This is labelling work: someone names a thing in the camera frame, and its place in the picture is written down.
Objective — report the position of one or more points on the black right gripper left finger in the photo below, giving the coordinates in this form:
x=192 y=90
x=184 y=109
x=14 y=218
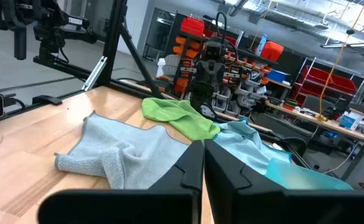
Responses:
x=169 y=205

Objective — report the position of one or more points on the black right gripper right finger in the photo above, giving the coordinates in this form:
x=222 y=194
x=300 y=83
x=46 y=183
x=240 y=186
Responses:
x=247 y=205

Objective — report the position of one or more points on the grey microfiber towel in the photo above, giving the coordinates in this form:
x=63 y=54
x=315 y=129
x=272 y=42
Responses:
x=122 y=155

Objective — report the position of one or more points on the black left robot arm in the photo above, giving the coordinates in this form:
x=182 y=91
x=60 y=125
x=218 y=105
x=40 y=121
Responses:
x=201 y=99

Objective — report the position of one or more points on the bright green microfiber towel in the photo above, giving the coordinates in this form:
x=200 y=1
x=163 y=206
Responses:
x=181 y=116

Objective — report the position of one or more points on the light blue microfiber towel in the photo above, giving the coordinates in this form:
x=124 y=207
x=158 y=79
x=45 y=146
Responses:
x=244 y=143

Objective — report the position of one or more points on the black rack with orange bins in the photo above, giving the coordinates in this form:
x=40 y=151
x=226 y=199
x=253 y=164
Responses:
x=181 y=85

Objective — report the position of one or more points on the red plastic bin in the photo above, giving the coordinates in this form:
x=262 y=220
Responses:
x=192 y=26

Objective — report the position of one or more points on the teal translucent plastic bin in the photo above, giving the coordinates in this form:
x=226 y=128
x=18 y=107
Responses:
x=300 y=177

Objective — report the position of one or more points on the orange plastic bin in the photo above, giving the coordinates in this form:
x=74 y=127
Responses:
x=272 y=51

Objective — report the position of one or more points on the blue plastic bin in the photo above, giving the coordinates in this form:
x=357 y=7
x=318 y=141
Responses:
x=276 y=76

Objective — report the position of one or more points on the wooden workbench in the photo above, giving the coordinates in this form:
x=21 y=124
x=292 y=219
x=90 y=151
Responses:
x=331 y=124

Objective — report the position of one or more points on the white blue cardboard box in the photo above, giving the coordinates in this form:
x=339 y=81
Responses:
x=351 y=120

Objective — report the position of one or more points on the silver aluminium bracket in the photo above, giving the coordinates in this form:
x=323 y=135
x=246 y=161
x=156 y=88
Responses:
x=94 y=73

